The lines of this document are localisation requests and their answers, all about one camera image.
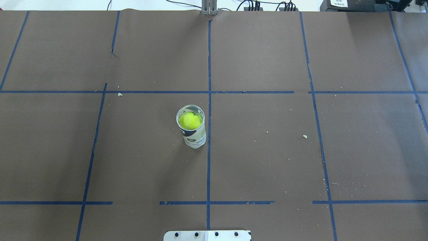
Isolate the yellow tennis ball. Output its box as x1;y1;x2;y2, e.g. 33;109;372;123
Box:
178;111;202;130

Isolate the clear tennis ball can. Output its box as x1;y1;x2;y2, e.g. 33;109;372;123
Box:
176;105;207;149

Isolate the far black orange connector box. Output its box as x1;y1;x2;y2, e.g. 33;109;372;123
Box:
243;0;263;12

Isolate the black computer box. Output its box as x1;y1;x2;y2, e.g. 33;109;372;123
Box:
320;0;412;12

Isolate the aluminium frame post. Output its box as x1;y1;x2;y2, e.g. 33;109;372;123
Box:
201;0;218;16

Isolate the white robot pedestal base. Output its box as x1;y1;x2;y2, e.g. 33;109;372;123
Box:
163;230;252;241

